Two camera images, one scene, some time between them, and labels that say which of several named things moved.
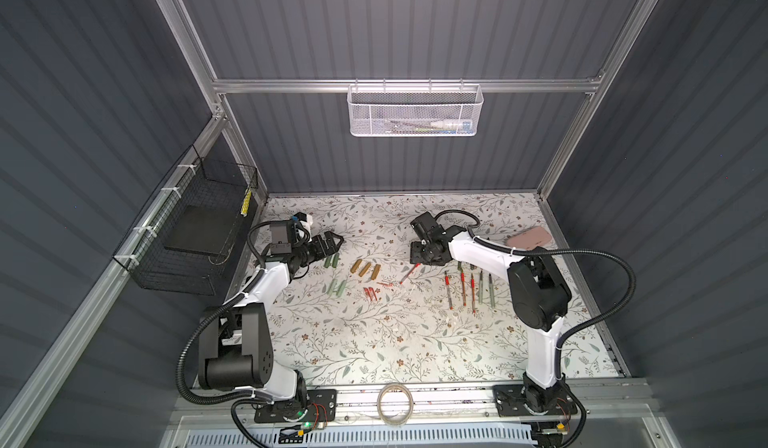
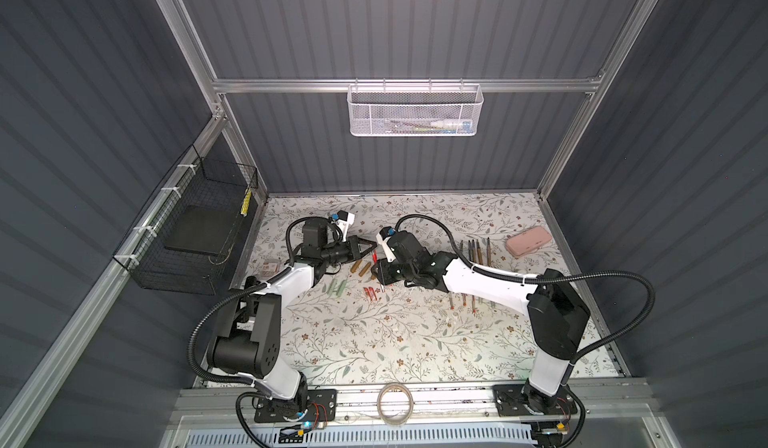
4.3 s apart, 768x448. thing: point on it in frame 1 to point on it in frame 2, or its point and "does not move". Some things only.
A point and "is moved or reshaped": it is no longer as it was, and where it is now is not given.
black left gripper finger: (332, 251) to (361, 255)
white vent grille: (445, 437) does not move
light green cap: (331, 286) does not move
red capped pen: (409, 273) is moved or reshaped
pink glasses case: (530, 238) does not move
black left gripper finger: (330, 241) to (362, 240)
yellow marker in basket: (246, 202) does not move
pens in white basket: (430, 127) does not move
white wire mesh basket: (414, 110) does not move
